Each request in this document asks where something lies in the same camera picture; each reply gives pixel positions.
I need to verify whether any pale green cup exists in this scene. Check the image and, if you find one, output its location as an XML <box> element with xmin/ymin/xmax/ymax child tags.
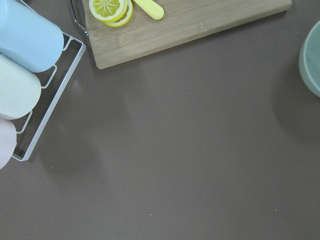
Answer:
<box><xmin>0</xmin><ymin>54</ymin><xmax>42</xmax><ymax>120</ymax></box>

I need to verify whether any green bowl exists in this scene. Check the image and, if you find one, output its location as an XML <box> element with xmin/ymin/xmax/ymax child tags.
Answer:
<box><xmin>298</xmin><ymin>21</ymin><xmax>320</xmax><ymax>98</ymax></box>

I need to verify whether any white wire cup rack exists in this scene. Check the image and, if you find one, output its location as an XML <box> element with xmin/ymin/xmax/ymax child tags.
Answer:
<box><xmin>11</xmin><ymin>0</ymin><xmax>87</xmax><ymax>162</ymax></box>

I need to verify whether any bamboo cutting board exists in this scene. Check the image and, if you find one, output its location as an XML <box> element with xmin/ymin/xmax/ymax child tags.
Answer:
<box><xmin>82</xmin><ymin>0</ymin><xmax>292</xmax><ymax>70</ymax></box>

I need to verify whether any yellow knife handle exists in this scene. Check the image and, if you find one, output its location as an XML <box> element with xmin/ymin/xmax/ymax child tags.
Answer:
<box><xmin>134</xmin><ymin>0</ymin><xmax>165</xmax><ymax>20</ymax></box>

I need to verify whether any light blue cup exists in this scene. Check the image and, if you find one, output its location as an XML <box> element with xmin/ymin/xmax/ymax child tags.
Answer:
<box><xmin>0</xmin><ymin>0</ymin><xmax>64</xmax><ymax>73</ymax></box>

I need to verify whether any pale pink cup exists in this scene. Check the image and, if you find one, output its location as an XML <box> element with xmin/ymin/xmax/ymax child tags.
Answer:
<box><xmin>0</xmin><ymin>118</ymin><xmax>17</xmax><ymax>169</ymax></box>

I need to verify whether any lemon slice top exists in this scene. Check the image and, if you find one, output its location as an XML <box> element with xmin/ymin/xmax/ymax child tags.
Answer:
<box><xmin>89</xmin><ymin>0</ymin><xmax>128</xmax><ymax>23</ymax></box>

